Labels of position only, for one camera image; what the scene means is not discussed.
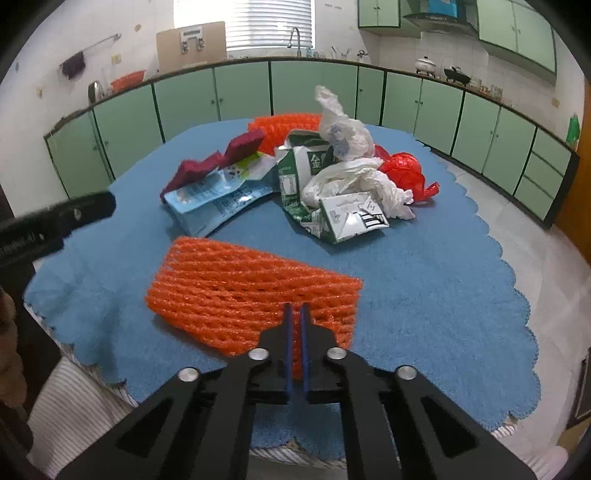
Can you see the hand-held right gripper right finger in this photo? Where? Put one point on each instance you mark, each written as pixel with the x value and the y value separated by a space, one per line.
pixel 305 341

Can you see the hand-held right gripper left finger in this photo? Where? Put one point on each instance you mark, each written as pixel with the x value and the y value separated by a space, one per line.
pixel 288 341

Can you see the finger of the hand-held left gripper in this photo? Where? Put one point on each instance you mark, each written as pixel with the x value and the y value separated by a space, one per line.
pixel 87 207

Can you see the orange foam fruit net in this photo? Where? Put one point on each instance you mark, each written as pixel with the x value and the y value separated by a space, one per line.
pixel 277 129
pixel 231 286

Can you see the light blue snack packet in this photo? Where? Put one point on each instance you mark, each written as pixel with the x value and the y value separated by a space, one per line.
pixel 203 203

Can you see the red plastic bag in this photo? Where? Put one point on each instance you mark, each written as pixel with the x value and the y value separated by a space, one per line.
pixel 406 170

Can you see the person's left forearm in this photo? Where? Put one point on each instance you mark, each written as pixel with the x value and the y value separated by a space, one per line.
pixel 9 350

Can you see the metal pan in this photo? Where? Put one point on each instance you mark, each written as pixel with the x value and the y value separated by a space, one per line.
pixel 95 91

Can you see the maroon snack packet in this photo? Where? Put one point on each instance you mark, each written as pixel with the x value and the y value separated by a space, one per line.
pixel 198 168

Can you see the orange plastic basin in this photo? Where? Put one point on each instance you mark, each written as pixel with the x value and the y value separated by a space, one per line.
pixel 127 81

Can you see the blue scalloped table cloth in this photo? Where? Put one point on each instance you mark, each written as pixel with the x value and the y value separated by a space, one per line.
pixel 438 300

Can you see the purple hanging towel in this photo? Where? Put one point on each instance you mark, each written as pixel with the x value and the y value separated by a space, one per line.
pixel 74 65

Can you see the white striped table cloth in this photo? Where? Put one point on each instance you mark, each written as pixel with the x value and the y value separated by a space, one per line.
pixel 69 406

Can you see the green and white milk carton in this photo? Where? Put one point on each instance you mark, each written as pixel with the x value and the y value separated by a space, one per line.
pixel 293 170

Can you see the crumpled white plastic bag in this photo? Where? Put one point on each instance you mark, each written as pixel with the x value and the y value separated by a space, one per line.
pixel 351 175

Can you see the cardboard box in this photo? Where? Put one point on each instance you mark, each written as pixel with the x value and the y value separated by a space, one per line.
pixel 171 50

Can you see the green base cabinets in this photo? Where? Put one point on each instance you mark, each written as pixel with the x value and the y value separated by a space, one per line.
pixel 240 92

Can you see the white window blinds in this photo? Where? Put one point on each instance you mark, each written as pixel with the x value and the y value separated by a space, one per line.
pixel 268 23

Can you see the metal sink faucet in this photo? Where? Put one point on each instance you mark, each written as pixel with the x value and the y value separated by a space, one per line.
pixel 295 34

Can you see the wooden door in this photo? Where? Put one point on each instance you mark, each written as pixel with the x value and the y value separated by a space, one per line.
pixel 577 217

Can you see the white cooking pot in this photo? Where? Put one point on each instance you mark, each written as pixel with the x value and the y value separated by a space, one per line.
pixel 425 66

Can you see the black wok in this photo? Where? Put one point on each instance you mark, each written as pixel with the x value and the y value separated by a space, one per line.
pixel 457 74

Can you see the green bottle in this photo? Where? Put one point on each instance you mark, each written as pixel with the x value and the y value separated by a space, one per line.
pixel 573 131

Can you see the range hood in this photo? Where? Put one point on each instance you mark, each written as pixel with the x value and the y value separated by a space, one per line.
pixel 443 23

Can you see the blue box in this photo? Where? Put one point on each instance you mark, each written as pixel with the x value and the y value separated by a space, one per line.
pixel 441 5

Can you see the metal towel rail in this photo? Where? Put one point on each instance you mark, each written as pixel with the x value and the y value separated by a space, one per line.
pixel 99 42

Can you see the green wall cabinet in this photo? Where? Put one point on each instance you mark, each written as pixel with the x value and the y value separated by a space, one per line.
pixel 517 27
pixel 383 11

